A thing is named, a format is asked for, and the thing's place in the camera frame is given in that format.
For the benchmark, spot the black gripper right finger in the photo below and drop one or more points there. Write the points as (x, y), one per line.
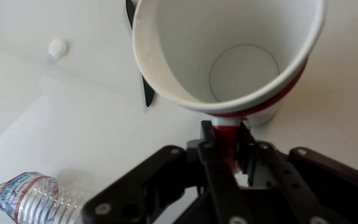
(311, 186)

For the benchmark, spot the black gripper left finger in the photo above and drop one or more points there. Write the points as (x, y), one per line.
(154, 190)

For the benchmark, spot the clear plastic water bottle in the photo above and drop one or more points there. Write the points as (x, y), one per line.
(34, 199)

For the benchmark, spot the small white round knob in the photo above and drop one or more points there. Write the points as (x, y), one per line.
(57, 47)

